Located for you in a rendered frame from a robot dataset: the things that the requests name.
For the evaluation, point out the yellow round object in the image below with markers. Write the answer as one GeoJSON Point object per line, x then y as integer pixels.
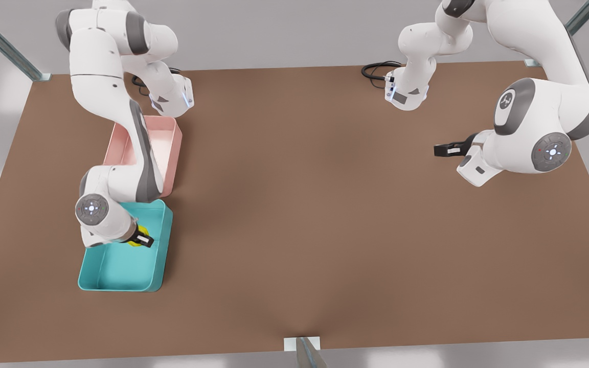
{"type": "Point", "coordinates": [134, 242]}

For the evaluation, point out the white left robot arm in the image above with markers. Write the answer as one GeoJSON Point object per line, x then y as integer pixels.
{"type": "Point", "coordinates": [535, 102]}

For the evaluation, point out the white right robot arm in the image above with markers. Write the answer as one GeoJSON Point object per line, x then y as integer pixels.
{"type": "Point", "coordinates": [105, 66]}

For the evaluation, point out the teal plastic tray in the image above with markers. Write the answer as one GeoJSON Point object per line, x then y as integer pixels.
{"type": "Point", "coordinates": [126, 260]}

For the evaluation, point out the pink plastic tray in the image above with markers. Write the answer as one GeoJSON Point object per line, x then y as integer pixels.
{"type": "Point", "coordinates": [164, 145]}

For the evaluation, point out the silver frame post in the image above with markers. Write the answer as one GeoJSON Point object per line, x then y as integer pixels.
{"type": "Point", "coordinates": [3, 43]}
{"type": "Point", "coordinates": [307, 352]}
{"type": "Point", "coordinates": [578, 20]}

